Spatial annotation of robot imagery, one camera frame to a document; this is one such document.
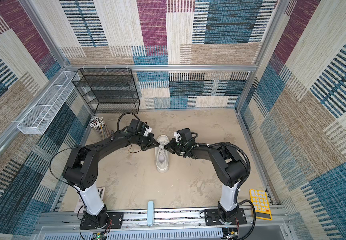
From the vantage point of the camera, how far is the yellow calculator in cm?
74

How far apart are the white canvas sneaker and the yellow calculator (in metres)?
0.49

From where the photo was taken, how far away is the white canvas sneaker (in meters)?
0.87
